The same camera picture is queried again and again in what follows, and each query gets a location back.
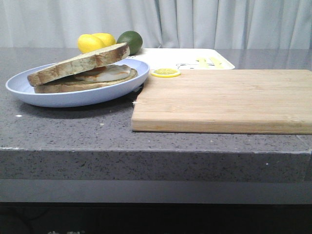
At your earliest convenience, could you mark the yellow plastic fork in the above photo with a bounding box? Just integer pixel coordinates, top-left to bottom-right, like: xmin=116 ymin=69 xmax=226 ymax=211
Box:
xmin=196 ymin=57 xmax=209 ymax=69

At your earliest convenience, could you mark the bread slice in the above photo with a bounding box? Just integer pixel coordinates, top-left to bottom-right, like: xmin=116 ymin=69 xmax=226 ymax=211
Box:
xmin=27 ymin=42 xmax=130 ymax=86
xmin=34 ymin=68 xmax=138 ymax=94

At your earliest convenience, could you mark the rear yellow lemon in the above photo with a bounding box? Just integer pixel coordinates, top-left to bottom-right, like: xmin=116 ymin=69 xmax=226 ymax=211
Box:
xmin=93 ymin=33 xmax=116 ymax=47

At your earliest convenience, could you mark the front yellow lemon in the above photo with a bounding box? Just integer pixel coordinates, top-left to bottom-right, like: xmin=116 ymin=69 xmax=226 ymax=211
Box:
xmin=77 ymin=34 xmax=105 ymax=54

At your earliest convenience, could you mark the yellow lemon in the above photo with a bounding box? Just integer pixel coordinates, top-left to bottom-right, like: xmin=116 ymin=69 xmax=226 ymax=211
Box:
xmin=77 ymin=34 xmax=105 ymax=54
xmin=93 ymin=33 xmax=116 ymax=47

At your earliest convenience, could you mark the light blue plate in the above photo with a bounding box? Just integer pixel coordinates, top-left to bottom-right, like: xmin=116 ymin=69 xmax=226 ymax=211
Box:
xmin=6 ymin=58 xmax=150 ymax=108

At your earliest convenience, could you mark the yellow plastic knife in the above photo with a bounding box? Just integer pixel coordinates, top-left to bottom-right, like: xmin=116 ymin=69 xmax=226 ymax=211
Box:
xmin=210 ymin=57 xmax=224 ymax=69

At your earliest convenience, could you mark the grey curtain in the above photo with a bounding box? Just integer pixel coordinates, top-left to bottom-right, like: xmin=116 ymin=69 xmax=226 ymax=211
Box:
xmin=0 ymin=0 xmax=312 ymax=49

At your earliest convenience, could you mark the white tray with bear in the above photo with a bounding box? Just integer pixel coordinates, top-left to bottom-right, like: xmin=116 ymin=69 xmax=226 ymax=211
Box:
xmin=128 ymin=48 xmax=235 ymax=70

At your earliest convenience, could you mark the lemon slice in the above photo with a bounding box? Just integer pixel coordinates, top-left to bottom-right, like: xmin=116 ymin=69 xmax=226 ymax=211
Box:
xmin=151 ymin=68 xmax=181 ymax=78

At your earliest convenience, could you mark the green lime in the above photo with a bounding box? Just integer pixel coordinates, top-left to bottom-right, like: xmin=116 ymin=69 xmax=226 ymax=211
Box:
xmin=117 ymin=31 xmax=143 ymax=56

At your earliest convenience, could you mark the fried egg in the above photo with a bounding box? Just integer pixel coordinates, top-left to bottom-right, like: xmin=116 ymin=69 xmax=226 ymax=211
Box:
xmin=74 ymin=64 xmax=131 ymax=82

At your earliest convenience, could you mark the wooden cutting board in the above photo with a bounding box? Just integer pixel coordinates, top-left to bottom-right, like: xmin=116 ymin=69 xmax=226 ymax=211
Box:
xmin=132 ymin=70 xmax=312 ymax=134

